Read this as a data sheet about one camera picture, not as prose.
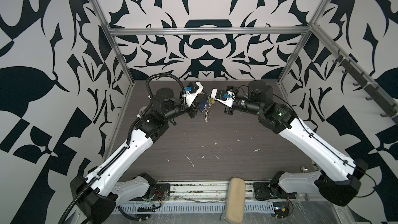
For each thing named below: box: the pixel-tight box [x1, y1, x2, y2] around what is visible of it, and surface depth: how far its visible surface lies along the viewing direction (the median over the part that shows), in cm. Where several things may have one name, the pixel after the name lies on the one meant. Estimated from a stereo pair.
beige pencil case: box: [223, 177, 247, 224], surface depth 71 cm
